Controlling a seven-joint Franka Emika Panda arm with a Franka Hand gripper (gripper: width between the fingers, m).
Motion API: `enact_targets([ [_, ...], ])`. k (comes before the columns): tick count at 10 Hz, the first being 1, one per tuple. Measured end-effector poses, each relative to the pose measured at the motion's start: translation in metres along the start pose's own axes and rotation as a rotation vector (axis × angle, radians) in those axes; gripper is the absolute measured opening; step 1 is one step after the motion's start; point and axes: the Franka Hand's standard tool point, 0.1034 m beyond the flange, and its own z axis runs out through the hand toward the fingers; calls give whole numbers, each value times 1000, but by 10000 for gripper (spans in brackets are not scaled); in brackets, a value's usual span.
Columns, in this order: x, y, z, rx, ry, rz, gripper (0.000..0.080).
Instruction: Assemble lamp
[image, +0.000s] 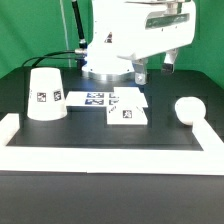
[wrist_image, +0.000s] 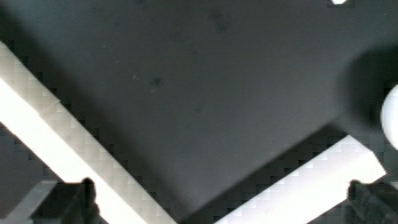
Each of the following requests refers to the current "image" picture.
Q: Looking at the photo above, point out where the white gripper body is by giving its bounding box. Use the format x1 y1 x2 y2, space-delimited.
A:
117 0 196 61

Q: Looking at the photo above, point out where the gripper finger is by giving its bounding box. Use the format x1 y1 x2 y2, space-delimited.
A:
161 49 178 74
133 59 147 84

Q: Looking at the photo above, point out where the white lamp base with tags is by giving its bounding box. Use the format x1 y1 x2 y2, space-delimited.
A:
106 87 148 125

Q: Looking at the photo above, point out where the white lamp bulb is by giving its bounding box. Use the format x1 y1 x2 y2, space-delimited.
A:
175 97 206 126

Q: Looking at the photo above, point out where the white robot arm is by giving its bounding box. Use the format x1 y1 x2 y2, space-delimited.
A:
82 0 196 85

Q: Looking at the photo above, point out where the white lamp shade with tags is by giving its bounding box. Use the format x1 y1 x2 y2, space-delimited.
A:
27 67 67 121

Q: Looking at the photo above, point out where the white sheet with tags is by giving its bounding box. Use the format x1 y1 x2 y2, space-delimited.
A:
66 91 119 107

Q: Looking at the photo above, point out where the black cable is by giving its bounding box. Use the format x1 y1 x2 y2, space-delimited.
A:
21 50 88 68

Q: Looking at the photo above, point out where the white U-shaped frame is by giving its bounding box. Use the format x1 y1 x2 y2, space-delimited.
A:
0 113 224 175

